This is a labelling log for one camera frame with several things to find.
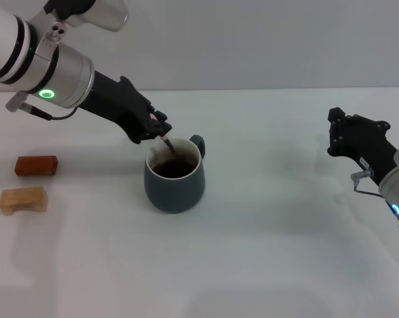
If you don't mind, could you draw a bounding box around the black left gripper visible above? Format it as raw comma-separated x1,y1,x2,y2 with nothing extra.
79,71,173,145

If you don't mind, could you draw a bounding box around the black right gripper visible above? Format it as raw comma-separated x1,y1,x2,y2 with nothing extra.
327,107,398,186

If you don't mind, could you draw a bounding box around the pink handled metal spoon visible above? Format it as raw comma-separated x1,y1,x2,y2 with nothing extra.
149,112,181,160

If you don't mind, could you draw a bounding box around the grey ceramic cup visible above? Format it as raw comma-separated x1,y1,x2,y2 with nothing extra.
144,134,206,214

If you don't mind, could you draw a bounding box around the dark coffee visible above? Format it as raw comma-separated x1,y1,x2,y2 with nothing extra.
152,158,199,180

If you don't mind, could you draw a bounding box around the reddish brown wooden block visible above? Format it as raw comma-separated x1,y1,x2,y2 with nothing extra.
13,156,59,177

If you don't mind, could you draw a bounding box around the light wooden block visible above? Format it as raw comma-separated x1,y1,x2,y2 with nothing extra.
0,186,49,217

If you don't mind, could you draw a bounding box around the grey right gripper cable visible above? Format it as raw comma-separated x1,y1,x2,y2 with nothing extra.
350,168,385,199

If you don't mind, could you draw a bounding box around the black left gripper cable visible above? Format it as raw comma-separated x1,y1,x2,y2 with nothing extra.
5,92,79,121

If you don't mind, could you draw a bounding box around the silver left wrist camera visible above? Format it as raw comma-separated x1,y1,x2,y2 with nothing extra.
43,0,129,32

